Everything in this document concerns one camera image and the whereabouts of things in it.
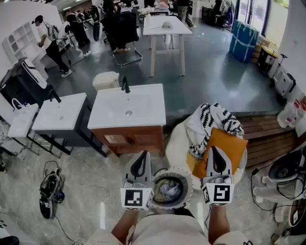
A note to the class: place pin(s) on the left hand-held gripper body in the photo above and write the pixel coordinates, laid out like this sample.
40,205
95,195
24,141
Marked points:
136,197

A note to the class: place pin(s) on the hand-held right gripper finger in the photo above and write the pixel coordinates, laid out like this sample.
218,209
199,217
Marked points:
228,170
210,167

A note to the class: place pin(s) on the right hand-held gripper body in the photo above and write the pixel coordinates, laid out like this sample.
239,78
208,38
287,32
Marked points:
220,193

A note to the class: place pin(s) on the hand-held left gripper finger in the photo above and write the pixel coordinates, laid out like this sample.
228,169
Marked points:
129,170
148,170

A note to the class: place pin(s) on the beige clothes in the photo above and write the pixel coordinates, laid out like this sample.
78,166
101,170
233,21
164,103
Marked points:
157,192

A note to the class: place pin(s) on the blue checkered clothes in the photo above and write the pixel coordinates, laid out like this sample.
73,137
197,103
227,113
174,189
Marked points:
171,190

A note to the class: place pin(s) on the woven white laundry basket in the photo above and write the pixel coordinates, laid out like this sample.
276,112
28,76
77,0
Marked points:
186,189

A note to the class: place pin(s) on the person's left forearm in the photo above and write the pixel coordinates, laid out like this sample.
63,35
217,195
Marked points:
124,227

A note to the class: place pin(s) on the person's right forearm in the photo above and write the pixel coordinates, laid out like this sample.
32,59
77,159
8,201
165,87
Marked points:
218,225

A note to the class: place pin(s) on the orange cushion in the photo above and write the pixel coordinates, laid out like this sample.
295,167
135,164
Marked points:
227,146

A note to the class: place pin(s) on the white bean bag chair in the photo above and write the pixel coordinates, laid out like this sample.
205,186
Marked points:
178,141

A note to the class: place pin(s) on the person's light shirt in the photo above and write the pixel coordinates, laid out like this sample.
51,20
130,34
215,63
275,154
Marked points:
167,230

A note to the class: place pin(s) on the black and white patterned blanket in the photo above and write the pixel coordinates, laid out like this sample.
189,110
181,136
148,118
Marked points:
203,122

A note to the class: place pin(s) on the wooden slat platform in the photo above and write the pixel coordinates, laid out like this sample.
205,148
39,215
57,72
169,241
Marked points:
267,138

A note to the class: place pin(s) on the white garment steamer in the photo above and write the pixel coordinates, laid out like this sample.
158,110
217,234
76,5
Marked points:
284,172

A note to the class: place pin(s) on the wooden vanity with white sink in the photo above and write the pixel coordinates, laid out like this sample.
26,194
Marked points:
129,107

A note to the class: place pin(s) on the clear water bottles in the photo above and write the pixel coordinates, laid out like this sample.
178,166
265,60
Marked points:
290,114

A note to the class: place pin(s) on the black faucet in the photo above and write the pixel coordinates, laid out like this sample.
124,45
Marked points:
55,96
125,85

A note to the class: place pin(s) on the white bin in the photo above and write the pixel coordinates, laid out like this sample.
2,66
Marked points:
105,80

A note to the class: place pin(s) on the silver suitcase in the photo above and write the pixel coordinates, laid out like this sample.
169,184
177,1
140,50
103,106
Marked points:
284,83

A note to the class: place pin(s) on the small white sink chrome stand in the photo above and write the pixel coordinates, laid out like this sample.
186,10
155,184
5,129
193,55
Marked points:
22,122

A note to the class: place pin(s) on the yellow and black box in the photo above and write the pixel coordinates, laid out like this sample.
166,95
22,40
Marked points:
266,57

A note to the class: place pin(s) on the black cabinet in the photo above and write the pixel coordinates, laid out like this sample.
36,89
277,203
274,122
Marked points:
21,83

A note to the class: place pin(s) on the black office chair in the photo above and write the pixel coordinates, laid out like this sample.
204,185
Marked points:
124,31

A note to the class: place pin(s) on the white table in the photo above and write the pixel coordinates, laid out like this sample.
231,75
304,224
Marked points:
167,26

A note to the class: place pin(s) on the white shelf unit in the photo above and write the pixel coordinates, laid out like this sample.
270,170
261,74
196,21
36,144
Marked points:
19,40

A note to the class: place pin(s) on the grey frame vanity white sink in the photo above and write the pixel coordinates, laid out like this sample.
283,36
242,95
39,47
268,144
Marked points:
59,112

